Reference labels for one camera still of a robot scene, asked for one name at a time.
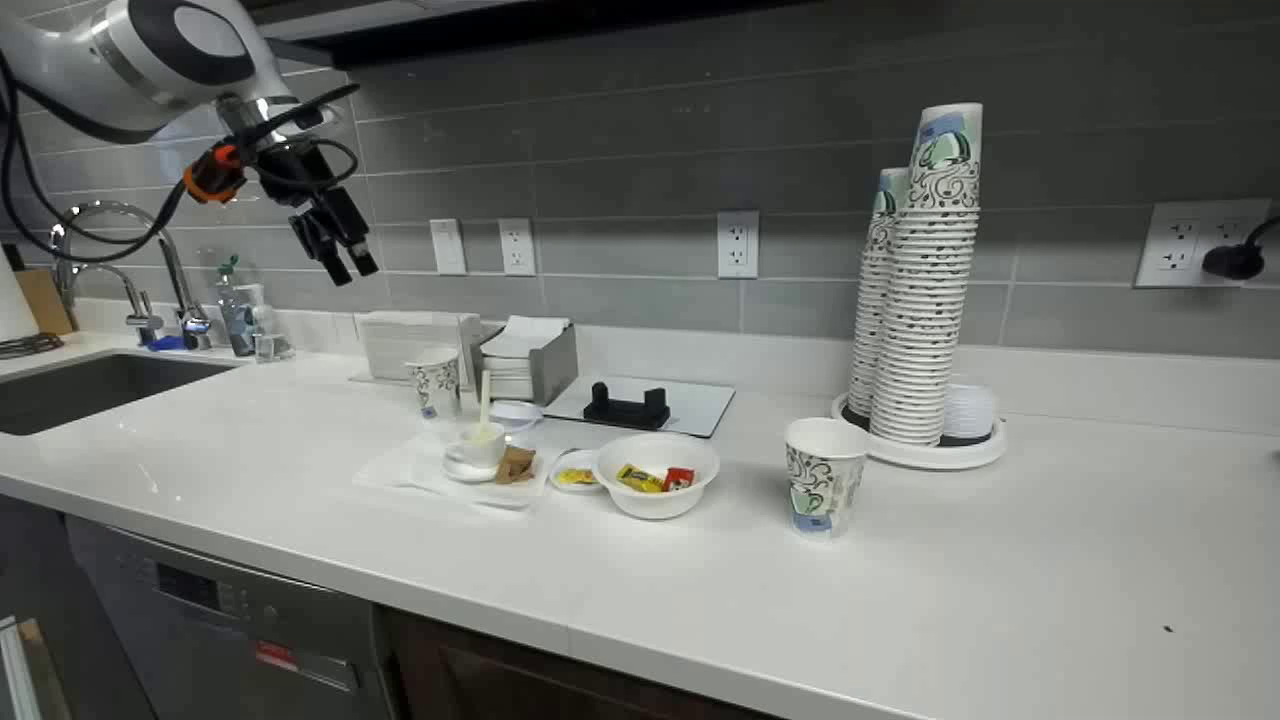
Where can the yellow packet with red label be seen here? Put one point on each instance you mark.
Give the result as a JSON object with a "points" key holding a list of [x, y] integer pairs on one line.
{"points": [[579, 477]]}

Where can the white paper napkin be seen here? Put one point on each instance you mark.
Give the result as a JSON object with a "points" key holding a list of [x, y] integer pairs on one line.
{"points": [[403, 472]]}

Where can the white round bowl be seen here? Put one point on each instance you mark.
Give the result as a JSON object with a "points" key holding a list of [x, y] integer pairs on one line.
{"points": [[656, 500]]}

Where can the small black block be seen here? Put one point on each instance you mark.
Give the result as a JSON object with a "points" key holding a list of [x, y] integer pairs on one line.
{"points": [[626, 408]]}

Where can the red ketchup packet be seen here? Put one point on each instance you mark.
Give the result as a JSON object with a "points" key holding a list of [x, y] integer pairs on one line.
{"points": [[681, 477]]}

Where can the white wall outlet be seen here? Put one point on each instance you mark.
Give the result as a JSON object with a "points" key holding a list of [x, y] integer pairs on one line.
{"points": [[738, 244], [445, 244], [519, 244]]}

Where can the shorter paper cup stack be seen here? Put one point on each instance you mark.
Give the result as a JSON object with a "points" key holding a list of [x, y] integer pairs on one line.
{"points": [[874, 293]]}

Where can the wooden cutting board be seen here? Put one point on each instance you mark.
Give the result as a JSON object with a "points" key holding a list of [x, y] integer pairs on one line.
{"points": [[44, 306]]}

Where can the white round tray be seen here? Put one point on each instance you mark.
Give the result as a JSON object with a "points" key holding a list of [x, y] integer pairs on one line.
{"points": [[920, 459]]}

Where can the yellow packet with dark label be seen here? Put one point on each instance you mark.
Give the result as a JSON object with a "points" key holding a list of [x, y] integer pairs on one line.
{"points": [[642, 477]]}

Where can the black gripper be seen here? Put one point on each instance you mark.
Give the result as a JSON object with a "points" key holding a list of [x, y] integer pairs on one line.
{"points": [[300, 172]]}

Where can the steel sink basin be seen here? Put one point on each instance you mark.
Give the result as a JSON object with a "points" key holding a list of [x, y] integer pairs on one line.
{"points": [[80, 388]]}

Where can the black power plug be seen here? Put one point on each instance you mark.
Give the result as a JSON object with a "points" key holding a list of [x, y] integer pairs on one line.
{"points": [[1232, 260]]}

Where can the clear glass cup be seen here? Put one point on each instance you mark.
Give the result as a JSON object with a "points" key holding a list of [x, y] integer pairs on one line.
{"points": [[471, 463]]}

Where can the clear soap bottle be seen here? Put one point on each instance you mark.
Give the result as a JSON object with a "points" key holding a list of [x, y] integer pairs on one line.
{"points": [[242, 318]]}

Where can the tall paper cup stack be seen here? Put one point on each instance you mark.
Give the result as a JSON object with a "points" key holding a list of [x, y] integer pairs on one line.
{"points": [[933, 293]]}

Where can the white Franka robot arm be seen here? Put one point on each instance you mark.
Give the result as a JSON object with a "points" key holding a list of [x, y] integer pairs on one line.
{"points": [[122, 61]]}

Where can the brown tea bag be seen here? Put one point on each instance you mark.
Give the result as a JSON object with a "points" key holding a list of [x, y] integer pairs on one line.
{"points": [[519, 463]]}

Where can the grey dishwasher front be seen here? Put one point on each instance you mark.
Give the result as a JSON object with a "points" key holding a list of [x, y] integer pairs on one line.
{"points": [[224, 627]]}

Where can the dark wood cabinet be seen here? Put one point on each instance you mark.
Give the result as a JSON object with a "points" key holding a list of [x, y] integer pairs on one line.
{"points": [[507, 683]]}

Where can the flat grey scale plate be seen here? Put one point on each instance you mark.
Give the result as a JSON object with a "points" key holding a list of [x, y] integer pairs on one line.
{"points": [[701, 404]]}

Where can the chrome faucet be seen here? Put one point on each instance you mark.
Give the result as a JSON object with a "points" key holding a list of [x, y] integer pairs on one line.
{"points": [[181, 303]]}

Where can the metal double wall outlet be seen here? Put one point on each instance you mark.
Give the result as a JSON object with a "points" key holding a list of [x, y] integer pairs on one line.
{"points": [[1174, 244]]}

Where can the clear acrylic napkin dispenser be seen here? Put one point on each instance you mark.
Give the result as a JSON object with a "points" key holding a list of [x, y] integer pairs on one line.
{"points": [[403, 344]]}

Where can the metal napkin holder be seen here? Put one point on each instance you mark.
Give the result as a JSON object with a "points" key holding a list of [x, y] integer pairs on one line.
{"points": [[533, 362]]}

